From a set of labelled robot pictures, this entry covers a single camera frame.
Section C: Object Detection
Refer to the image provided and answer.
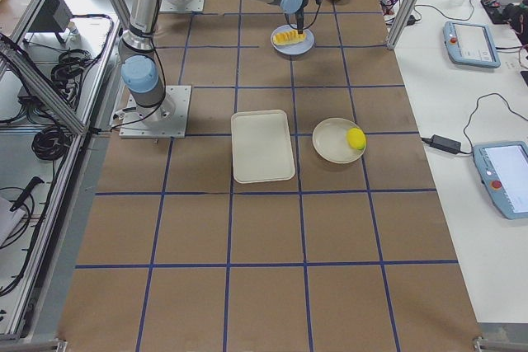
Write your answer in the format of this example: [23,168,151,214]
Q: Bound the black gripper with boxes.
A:
[295,3,305,35]

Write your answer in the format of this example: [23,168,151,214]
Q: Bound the croissant bread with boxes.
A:
[271,30,307,46]

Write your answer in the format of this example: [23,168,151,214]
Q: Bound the light blue plate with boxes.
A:
[271,25,314,56]

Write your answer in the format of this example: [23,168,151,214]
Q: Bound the cream round plate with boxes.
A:
[312,118,366,164]

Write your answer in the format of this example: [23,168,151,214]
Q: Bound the yellow lemon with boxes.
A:
[346,127,366,151]

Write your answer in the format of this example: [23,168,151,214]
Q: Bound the white rectangular tray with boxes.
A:
[231,110,295,184]

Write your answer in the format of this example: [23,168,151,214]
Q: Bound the far teach pendant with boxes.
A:
[443,21,501,68]

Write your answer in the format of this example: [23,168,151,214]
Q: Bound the teach pendant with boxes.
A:
[443,21,501,68]
[473,141,527,220]

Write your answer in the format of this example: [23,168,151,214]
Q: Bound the black power adapter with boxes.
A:
[429,134,461,154]

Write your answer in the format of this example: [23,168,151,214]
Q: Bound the near teach pendant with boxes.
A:
[473,141,527,220]

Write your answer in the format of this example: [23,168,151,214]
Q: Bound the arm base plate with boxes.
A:
[119,86,191,138]
[160,0,205,13]

